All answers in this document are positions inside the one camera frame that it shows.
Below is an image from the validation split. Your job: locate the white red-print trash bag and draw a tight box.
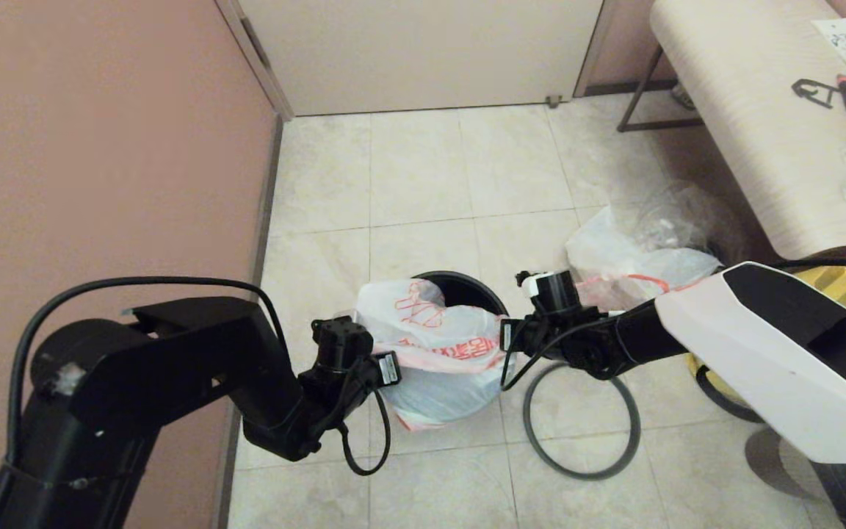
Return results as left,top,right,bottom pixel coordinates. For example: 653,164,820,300
355,278,517,433
565,205,724,312

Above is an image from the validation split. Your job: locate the black bin rim ring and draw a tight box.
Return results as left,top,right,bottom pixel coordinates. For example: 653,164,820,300
522,359,643,481

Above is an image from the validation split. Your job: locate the black trash bin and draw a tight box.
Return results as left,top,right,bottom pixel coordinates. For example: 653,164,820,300
411,270,510,318

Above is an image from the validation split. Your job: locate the clear bag with black items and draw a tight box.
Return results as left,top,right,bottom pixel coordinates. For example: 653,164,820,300
632,181,753,267

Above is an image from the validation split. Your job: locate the beige ribbed bin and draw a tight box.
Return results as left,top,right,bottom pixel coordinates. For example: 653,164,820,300
744,429,829,509

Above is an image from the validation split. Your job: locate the white door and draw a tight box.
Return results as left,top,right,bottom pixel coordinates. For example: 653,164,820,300
236,0,604,118

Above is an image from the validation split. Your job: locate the beige bench with metal legs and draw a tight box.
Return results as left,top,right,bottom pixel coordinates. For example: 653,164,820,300
617,0,846,261

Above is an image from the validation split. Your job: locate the black metal hook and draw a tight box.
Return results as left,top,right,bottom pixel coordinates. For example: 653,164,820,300
791,78,841,111

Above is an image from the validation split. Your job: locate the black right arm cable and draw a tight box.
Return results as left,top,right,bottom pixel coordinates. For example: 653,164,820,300
499,259,846,391

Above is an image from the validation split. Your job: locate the grey wall baseboard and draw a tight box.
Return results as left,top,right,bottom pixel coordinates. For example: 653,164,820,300
210,115,285,529

